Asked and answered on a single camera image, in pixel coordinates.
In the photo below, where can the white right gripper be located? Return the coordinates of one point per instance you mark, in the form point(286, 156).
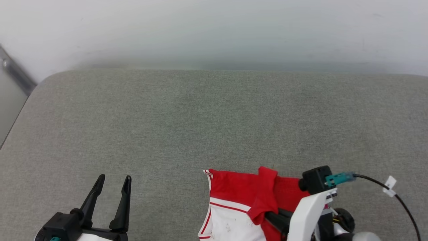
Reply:
point(307, 214)

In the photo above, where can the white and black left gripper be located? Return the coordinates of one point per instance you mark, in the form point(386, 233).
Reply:
point(63, 227)

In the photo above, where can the red and white jersey garment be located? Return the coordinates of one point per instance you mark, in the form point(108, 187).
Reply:
point(240, 201)

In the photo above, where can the white and grey right arm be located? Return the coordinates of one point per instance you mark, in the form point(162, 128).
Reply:
point(344, 224)

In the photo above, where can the grey fabric sofa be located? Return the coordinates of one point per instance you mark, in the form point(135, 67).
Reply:
point(200, 127)

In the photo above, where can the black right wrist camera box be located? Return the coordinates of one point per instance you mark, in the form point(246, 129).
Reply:
point(316, 180)

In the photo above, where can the grey metal wall trim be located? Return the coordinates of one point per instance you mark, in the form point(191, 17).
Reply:
point(16, 72)

